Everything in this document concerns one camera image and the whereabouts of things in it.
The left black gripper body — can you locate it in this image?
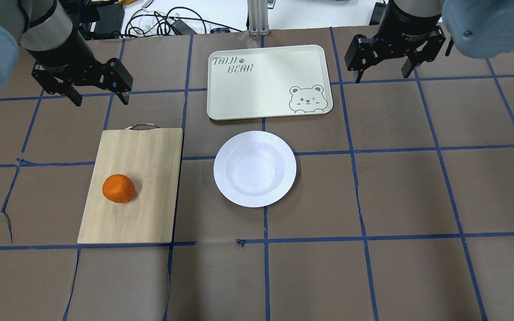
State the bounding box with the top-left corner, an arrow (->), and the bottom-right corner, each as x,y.
31,42 -> 105,95

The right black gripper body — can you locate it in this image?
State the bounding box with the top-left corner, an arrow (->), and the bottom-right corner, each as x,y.
373,25 -> 440,61

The orange fruit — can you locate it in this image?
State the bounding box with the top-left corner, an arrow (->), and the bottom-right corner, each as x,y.
102,173 -> 136,204

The white round plate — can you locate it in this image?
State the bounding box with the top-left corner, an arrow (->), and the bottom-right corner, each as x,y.
213,131 -> 297,208

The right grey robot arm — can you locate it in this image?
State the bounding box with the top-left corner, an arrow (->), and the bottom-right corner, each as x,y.
344,0 -> 514,83

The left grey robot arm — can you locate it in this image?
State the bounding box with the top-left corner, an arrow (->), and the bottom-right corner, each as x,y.
0,0 -> 134,106

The cream bear tray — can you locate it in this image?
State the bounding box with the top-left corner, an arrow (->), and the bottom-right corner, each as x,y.
207,45 -> 334,121

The black power adapter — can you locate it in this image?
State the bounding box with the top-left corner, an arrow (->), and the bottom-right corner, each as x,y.
92,3 -> 124,39

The wooden cutting board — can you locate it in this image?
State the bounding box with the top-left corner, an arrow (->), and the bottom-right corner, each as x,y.
77,128 -> 184,244

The black cables bundle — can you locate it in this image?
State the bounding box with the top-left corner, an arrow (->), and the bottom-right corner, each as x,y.
124,6 -> 244,38

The aluminium frame post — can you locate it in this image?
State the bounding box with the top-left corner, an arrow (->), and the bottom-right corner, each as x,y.
247,0 -> 270,37

